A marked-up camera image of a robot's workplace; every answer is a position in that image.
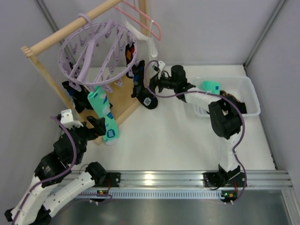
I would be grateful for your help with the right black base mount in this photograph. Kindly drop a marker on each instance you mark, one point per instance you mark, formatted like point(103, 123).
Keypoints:
point(212, 180)

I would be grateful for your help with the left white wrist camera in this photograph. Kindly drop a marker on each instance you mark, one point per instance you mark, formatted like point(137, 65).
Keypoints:
point(69, 120)

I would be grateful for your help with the mint green sock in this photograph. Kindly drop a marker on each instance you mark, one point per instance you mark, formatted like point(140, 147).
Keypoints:
point(211, 87)
point(101, 105)

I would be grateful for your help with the black sock with grey patches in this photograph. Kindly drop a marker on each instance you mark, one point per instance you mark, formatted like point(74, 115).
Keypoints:
point(139, 91)

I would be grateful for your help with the black blue sock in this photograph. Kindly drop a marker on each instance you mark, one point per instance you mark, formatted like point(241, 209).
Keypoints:
point(80, 98)

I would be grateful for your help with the aluminium mounting rail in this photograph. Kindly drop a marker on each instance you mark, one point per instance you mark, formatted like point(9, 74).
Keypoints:
point(194, 179)

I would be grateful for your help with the black red yellow argyle sock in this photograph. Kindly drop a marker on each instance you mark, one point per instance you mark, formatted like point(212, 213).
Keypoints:
point(129, 50)

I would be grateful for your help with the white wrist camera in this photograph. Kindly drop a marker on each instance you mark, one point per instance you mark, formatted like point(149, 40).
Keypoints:
point(159, 67)
point(69, 120)

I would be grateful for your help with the white garment on hanger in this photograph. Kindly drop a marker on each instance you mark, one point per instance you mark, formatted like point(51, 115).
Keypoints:
point(146, 49)

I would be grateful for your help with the wooden clothes rack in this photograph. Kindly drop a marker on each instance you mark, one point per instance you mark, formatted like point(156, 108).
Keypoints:
point(125, 105)

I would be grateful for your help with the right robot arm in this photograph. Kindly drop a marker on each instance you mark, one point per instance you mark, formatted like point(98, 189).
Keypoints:
point(225, 117)

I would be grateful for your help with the purple round clip hanger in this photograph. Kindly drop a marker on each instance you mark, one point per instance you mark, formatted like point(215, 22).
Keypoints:
point(90, 36)

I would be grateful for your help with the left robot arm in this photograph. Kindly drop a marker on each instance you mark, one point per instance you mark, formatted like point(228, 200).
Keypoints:
point(37, 207)

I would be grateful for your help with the pink clothes hanger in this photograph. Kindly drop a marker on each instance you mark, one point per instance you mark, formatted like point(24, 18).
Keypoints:
point(143, 18)

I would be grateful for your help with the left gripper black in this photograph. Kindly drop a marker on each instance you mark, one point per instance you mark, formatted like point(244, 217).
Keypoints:
point(93, 128)

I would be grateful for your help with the grey slotted cable duct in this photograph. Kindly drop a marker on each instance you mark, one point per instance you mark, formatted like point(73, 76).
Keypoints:
point(121, 193)

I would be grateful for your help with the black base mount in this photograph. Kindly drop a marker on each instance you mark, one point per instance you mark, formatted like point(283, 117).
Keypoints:
point(212, 180)
point(112, 180)

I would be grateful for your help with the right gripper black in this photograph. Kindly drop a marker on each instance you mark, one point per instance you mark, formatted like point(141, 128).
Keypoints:
point(153, 82)

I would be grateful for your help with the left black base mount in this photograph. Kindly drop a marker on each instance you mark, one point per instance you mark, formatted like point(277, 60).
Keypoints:
point(112, 180)

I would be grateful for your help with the white plastic basket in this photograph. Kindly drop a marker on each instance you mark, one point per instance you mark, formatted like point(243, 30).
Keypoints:
point(239, 86)

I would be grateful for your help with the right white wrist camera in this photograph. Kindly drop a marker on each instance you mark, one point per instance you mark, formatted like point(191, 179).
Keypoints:
point(159, 67)

